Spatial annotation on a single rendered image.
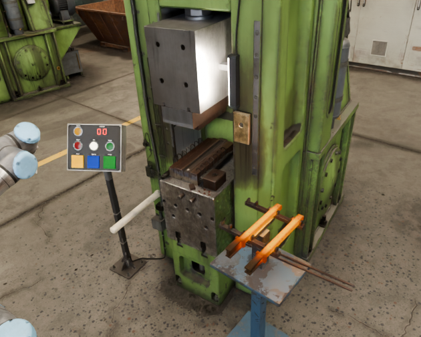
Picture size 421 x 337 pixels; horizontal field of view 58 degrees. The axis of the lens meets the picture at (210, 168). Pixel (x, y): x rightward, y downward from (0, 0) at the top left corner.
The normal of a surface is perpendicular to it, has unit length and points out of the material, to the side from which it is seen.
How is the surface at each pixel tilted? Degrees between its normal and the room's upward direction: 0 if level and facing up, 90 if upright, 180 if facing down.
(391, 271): 0
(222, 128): 90
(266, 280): 0
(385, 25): 90
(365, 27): 90
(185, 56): 90
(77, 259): 0
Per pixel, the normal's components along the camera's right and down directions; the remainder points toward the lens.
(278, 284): -0.04, -0.85
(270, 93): -0.54, 0.47
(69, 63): 0.69, 0.36
